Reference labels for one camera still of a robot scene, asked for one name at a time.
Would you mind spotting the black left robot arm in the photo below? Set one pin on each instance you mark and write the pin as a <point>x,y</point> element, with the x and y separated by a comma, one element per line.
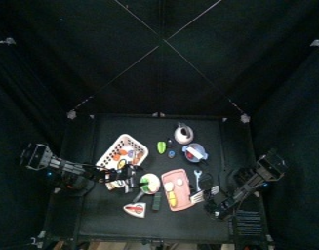
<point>58,164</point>

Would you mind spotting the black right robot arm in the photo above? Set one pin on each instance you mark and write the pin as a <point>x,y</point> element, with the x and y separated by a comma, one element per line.
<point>259,175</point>

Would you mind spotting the dark green toy cleaver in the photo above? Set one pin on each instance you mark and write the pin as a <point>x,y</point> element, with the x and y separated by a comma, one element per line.
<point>157,201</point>

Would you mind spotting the yellow toy banana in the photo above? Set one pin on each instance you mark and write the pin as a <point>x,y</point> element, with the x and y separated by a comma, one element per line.
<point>121,164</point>

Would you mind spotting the pink toy cutting board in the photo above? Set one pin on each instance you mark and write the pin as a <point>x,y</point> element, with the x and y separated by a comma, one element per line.
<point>178,189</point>

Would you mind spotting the light blue toy wrench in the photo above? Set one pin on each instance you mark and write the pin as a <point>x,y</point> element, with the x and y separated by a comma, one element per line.
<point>198,179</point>

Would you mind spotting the yellow toy corn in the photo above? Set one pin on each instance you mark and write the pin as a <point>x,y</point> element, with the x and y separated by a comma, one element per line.
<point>171,198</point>

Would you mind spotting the green white toy pan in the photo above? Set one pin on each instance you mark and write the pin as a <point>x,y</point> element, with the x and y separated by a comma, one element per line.
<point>149,184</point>

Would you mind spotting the white toy egg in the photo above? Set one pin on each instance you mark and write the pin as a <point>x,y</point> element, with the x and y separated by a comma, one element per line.
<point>179,182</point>
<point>169,186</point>

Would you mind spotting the red orange toy food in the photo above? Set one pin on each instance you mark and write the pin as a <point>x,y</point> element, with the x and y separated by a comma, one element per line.
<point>138,158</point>

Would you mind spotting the orange toy carrot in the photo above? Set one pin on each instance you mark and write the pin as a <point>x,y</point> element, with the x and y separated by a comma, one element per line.
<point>119,154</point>

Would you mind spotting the white plastic lattice basket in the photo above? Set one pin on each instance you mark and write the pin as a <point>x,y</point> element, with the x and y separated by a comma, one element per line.
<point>122,152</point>

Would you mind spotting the purple white toy food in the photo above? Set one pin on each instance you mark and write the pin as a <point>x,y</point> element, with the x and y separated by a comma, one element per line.
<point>131,153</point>

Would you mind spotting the toy pizza slice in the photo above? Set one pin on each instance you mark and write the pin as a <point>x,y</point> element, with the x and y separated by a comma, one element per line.
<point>135,209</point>

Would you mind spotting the green toy leaf vegetable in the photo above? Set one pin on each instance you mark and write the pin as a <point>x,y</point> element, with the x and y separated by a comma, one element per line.
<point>162,147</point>

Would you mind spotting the white red toy food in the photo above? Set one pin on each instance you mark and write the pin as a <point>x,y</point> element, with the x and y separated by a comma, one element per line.
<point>194,153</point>

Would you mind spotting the small blue toy piece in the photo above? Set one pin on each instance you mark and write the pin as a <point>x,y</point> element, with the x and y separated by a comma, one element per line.
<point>171,154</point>

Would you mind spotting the small dark toy piece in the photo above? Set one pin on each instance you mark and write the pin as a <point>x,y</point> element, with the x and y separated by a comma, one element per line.
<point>170,142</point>

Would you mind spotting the silver frame corner bracket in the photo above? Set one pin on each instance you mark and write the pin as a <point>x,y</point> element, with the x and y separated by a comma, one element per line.
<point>317,43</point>
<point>8,41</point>
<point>245,118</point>
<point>71,114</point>

